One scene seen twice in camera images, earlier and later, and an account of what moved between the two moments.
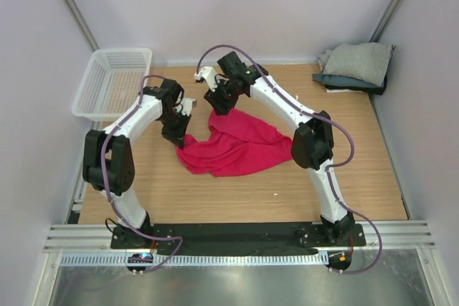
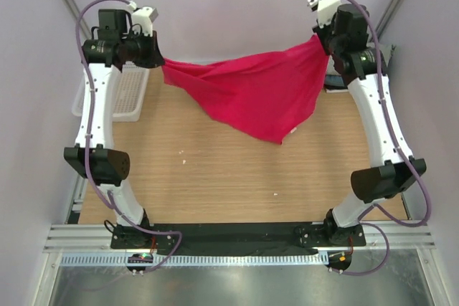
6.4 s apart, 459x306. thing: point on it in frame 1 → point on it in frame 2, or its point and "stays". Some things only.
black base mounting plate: (236, 236) stays
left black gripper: (177, 137) → (155, 57)
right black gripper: (220, 107) → (320, 31)
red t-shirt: (234, 144) → (270, 95)
